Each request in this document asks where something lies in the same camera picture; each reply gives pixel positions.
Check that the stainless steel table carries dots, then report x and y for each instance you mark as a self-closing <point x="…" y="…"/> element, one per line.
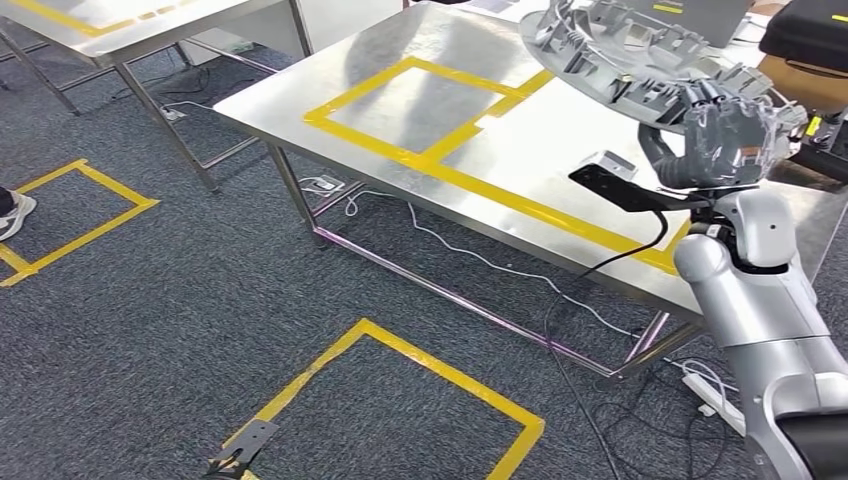
<point x="166" y="26"/>

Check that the black case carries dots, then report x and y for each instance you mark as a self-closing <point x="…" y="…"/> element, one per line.
<point x="808" y="33"/>

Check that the black right wrist camera bracket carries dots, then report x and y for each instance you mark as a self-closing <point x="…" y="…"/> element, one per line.
<point x="609" y="189"/>

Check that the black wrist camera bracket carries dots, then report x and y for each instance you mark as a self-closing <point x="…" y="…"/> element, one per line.
<point x="609" y="189"/>
<point x="248" y="440"/>

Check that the white power strip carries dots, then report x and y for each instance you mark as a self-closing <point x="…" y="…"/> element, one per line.
<point x="712" y="397"/>

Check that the person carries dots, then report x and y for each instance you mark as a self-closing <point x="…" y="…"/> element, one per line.
<point x="16" y="215"/>

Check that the black left wrist camera bracket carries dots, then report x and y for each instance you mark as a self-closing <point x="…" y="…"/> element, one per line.
<point x="248" y="440"/>

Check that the silver wheel hubcap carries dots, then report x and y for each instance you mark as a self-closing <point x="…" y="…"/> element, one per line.
<point x="596" y="73"/>

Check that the white floor plug adapter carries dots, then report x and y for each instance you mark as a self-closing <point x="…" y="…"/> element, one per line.
<point x="324" y="185"/>
<point x="173" y="113"/>

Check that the stainless steel workbench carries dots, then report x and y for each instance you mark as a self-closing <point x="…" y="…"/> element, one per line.
<point x="371" y="40"/>

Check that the yellow floor tape square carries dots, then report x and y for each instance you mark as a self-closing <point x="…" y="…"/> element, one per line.
<point x="119" y="189"/>

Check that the printed paper sheet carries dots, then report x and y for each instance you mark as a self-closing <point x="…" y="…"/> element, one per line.
<point x="493" y="5"/>

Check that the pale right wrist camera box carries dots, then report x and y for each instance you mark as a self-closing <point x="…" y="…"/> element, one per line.
<point x="613" y="162"/>

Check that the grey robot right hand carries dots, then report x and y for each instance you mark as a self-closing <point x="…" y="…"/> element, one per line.
<point x="729" y="146"/>

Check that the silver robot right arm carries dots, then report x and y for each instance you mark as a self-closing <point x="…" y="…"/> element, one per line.
<point x="748" y="298"/>

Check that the black device with yellow label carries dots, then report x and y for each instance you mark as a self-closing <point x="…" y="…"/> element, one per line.
<point x="828" y="149"/>

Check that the brown cardboard box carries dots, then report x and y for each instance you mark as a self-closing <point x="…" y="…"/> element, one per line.
<point x="782" y="83"/>

